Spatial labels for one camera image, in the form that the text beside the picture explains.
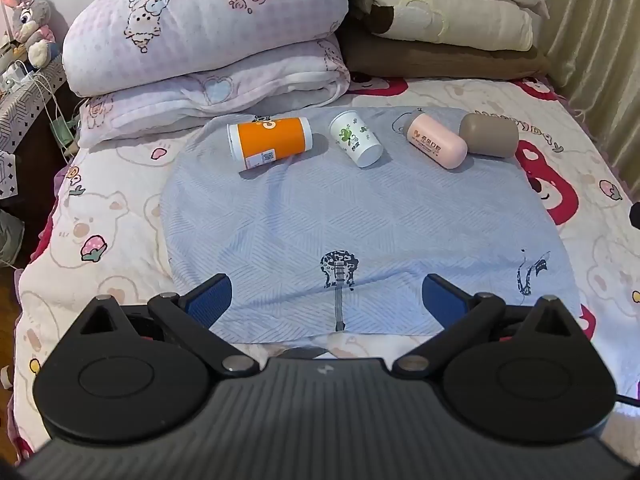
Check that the orange paper cup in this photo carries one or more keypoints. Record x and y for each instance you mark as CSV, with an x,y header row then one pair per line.
x,y
272,141

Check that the cream and brown folded blanket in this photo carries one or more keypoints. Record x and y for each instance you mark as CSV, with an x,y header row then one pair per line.
x,y
475,25

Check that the grey bag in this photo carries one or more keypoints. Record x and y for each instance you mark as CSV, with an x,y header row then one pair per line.
x,y
9,237

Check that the taupe cup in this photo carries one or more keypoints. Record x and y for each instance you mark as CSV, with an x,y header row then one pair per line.
x,y
492,135

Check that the grey plush bunny toy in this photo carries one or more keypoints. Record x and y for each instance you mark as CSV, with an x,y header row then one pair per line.
x,y
30,20

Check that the side table with patterned cover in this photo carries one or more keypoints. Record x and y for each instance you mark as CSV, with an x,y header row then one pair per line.
x,y
27,105

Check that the green face mask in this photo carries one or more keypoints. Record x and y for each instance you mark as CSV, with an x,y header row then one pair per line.
x,y
64,132

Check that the white cup with green print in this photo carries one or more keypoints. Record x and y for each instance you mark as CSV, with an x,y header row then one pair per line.
x,y
354,141

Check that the pink cup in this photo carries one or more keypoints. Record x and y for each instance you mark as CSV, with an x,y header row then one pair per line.
x,y
436,141

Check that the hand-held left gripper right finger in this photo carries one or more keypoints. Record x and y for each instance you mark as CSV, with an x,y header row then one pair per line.
x,y
442,301

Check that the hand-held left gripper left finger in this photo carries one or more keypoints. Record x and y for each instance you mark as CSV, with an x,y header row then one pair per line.
x,y
211,301

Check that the light blue guitar-print cloth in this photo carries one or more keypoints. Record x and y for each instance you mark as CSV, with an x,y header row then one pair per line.
x,y
325,220

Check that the beige curtain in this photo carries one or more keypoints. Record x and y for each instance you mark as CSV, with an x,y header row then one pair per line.
x,y
595,35

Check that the pink checked folded quilt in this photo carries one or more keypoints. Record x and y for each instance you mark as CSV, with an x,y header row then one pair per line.
x,y
200,20

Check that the pale pink folded blanket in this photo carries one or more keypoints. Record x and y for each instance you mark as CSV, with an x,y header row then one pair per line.
x,y
240,90

